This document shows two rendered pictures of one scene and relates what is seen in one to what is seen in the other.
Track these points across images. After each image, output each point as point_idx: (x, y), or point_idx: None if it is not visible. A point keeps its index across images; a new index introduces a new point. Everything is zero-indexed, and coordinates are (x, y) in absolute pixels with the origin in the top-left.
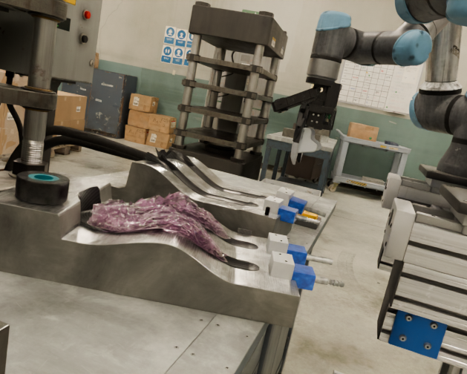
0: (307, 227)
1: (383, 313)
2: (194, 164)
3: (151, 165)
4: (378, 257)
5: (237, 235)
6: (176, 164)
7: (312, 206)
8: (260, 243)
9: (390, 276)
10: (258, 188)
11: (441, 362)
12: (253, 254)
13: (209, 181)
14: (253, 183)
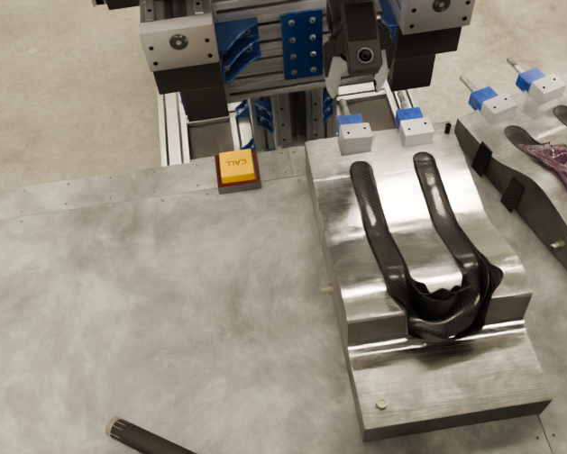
0: (259, 167)
1: (425, 70)
2: (379, 267)
3: (517, 260)
4: (188, 119)
5: (499, 150)
6: (439, 266)
7: (97, 204)
8: (493, 130)
9: (404, 50)
10: (52, 317)
11: (278, 95)
12: (534, 120)
13: (374, 246)
14: (2, 349)
